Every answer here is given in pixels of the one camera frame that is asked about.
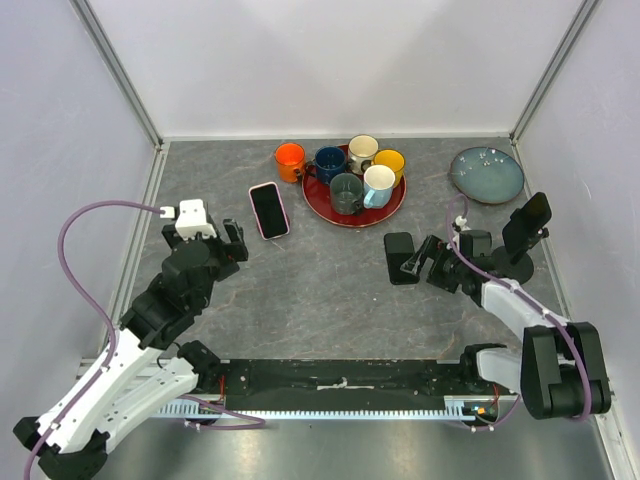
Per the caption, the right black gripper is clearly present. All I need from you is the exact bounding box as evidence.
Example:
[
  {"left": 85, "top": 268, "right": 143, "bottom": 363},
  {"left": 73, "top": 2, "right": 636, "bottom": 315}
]
[{"left": 401, "top": 234, "right": 468, "bottom": 294}]

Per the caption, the black round-base phone stand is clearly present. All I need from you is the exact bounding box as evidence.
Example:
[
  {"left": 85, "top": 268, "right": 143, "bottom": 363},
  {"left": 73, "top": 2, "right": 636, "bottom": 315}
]
[{"left": 491, "top": 227, "right": 549, "bottom": 284}]

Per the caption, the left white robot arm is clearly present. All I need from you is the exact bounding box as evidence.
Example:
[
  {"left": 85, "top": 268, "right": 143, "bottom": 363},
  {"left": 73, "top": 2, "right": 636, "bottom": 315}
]
[{"left": 13, "top": 218, "right": 248, "bottom": 479}]

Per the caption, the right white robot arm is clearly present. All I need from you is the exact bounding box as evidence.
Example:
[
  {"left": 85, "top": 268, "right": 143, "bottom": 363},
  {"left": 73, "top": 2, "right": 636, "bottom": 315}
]
[{"left": 226, "top": 222, "right": 611, "bottom": 427}]

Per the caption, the red round tray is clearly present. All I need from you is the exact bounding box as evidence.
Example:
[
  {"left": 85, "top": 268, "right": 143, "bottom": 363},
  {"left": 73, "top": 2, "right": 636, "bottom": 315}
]
[{"left": 301, "top": 146, "right": 406, "bottom": 228}]

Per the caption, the light blue white mug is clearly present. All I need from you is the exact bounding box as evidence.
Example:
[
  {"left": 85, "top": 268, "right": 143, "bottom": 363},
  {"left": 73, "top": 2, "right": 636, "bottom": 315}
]
[{"left": 363, "top": 165, "right": 395, "bottom": 209}]

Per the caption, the orange mug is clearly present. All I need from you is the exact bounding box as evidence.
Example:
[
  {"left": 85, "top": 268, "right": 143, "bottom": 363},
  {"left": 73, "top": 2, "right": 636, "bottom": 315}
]
[{"left": 274, "top": 142, "right": 306, "bottom": 183}]

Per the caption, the grey glass mug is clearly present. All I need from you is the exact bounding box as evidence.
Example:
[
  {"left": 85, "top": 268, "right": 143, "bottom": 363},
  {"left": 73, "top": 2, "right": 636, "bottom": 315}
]
[{"left": 329, "top": 173, "right": 364, "bottom": 215}]

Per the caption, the yellow mug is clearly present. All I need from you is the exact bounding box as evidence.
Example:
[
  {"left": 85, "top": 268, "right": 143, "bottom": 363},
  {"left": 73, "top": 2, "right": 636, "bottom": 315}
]
[{"left": 373, "top": 149, "right": 406, "bottom": 188}]

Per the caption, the blue ceramic plate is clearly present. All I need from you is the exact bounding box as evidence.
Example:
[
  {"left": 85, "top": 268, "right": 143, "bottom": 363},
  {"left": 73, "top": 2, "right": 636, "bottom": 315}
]
[{"left": 449, "top": 146, "right": 524, "bottom": 205}]

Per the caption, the dark blue mug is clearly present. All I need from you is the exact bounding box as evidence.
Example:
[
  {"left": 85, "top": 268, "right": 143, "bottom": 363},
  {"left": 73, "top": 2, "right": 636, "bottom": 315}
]
[{"left": 305, "top": 146, "right": 346, "bottom": 185}]

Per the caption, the white speckled mug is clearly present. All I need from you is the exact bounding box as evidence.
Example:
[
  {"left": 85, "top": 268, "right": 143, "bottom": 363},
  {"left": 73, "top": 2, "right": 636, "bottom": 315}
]
[{"left": 347, "top": 134, "right": 379, "bottom": 175}]

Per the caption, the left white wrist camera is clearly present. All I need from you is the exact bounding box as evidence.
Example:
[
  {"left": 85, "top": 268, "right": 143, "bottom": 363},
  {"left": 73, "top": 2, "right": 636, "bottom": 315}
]
[{"left": 160, "top": 199, "right": 218, "bottom": 240}]

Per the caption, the slotted cable duct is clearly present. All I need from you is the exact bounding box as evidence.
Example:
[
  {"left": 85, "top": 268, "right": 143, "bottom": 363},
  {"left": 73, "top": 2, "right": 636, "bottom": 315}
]
[{"left": 151, "top": 397, "right": 497, "bottom": 421}]

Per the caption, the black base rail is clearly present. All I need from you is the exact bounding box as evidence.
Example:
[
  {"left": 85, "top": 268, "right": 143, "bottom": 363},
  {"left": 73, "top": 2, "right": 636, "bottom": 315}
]
[{"left": 195, "top": 359, "right": 508, "bottom": 412}]

